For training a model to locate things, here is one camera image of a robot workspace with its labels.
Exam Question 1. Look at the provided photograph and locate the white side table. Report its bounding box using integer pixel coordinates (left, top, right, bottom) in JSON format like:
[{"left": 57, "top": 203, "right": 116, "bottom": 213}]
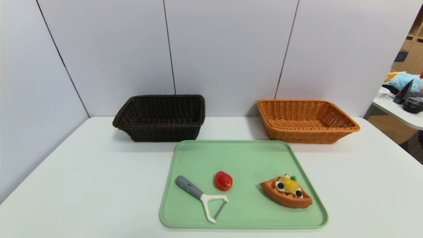
[{"left": 372, "top": 87, "right": 423, "bottom": 130}]

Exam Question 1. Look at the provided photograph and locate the red rubber duck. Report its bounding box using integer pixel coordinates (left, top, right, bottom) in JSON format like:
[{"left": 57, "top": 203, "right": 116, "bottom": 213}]
[{"left": 214, "top": 171, "right": 233, "bottom": 191}]

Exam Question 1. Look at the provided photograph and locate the black cone object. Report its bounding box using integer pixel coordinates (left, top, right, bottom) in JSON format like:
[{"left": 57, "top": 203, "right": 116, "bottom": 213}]
[{"left": 393, "top": 79, "right": 414, "bottom": 105}]

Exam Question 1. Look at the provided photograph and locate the green plastic tray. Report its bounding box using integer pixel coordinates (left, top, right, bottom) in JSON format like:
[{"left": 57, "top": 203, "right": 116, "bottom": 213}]
[{"left": 159, "top": 140, "right": 329, "bottom": 229}]

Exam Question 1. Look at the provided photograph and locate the grey handled white peeler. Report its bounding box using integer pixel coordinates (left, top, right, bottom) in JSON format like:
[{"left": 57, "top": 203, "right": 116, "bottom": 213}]
[{"left": 175, "top": 176, "right": 229, "bottom": 224}]

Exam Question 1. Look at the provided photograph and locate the wooden shelf unit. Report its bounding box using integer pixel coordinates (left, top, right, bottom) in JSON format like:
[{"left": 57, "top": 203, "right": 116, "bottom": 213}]
[{"left": 392, "top": 7, "right": 423, "bottom": 75}]

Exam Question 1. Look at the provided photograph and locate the dark brown wicker basket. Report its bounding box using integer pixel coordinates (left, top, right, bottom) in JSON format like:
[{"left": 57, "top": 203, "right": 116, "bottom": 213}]
[{"left": 112, "top": 95, "right": 206, "bottom": 142}]

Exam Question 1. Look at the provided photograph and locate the blue fluffy toy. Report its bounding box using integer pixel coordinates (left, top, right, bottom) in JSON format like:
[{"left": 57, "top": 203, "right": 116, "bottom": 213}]
[{"left": 389, "top": 72, "right": 423, "bottom": 92}]

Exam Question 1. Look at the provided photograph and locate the dark woven bin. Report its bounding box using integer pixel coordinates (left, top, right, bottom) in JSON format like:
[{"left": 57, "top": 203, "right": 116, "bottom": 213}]
[{"left": 400, "top": 131, "right": 423, "bottom": 164}]

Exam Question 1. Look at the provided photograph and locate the orange wicker basket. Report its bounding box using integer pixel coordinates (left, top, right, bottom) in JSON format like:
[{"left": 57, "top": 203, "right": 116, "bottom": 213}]
[{"left": 257, "top": 99, "right": 361, "bottom": 144}]

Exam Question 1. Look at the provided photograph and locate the black round object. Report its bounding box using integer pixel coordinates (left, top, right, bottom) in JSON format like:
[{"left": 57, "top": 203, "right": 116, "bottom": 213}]
[{"left": 402, "top": 97, "right": 423, "bottom": 114}]

